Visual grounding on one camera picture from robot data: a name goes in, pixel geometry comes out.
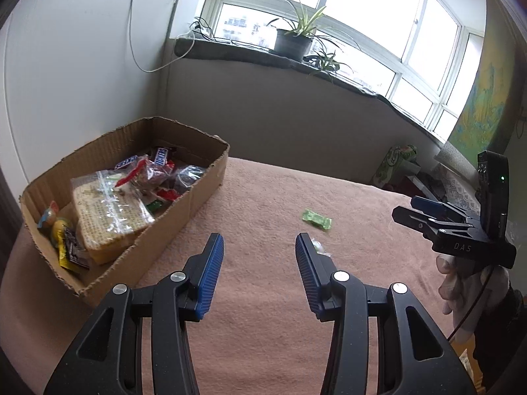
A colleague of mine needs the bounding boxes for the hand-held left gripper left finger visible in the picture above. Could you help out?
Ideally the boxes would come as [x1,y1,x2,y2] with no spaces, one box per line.
[43,233,225,395]

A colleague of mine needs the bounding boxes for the cardboard box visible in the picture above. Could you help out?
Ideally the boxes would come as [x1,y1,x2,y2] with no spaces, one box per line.
[20,116,230,307]

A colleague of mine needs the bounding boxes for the person's right hand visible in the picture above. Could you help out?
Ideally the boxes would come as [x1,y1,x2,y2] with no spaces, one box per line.
[436,254,510,342]

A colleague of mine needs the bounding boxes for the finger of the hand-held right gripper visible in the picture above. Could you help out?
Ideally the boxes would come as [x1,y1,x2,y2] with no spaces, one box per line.
[392,207,468,239]
[411,196,480,223]

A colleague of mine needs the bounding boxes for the black cables on windowsill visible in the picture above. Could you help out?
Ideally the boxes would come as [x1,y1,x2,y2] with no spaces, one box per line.
[188,17,232,44]

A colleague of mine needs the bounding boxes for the person's right forearm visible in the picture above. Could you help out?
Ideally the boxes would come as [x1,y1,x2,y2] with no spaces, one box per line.
[473,284,527,391]

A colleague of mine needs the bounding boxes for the white cable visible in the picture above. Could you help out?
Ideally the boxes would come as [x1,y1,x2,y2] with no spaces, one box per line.
[128,0,195,73]

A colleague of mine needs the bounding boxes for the light green candy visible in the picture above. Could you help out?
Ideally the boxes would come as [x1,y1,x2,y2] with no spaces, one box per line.
[302,209,333,231]

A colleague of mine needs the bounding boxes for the small trailing plant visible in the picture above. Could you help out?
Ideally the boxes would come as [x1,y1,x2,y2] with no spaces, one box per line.
[304,49,351,80]

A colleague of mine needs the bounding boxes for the white window frame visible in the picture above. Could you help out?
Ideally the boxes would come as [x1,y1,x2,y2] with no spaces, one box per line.
[170,0,485,141]

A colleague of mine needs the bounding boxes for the green printed bag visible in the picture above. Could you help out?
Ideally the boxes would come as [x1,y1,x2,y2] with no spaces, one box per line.
[373,145,419,189]

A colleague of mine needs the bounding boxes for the wall poster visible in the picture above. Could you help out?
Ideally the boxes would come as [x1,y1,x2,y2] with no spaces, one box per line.
[447,60,510,162]

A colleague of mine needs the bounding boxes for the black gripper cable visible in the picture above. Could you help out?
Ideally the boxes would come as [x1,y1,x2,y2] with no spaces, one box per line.
[450,269,494,341]

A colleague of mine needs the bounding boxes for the potted spider plant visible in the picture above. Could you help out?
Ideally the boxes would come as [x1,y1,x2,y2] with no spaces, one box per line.
[266,0,343,61]

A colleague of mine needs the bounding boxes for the yellow black sachet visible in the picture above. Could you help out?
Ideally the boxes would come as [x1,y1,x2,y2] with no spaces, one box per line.
[57,228,90,275]

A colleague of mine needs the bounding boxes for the white patterned box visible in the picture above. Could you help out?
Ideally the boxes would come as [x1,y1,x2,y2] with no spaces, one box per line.
[433,142,483,211]

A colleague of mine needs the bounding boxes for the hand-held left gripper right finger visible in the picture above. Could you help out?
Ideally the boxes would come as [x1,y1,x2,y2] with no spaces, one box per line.
[295,233,472,395]

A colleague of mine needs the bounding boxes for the clear-wrapped dark plum candy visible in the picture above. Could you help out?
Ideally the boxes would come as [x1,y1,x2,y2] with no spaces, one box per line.
[142,164,176,188]

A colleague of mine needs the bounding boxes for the orange blue wrapped candy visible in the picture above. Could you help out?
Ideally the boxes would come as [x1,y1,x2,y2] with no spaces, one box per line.
[37,201,60,230]

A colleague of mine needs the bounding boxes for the small dark chocolate bar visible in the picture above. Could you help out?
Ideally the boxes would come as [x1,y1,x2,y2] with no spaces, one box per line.
[114,155,141,171]

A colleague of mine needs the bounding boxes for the clear-wrapped wafer pack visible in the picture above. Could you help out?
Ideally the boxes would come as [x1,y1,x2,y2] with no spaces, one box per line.
[71,171,155,265]

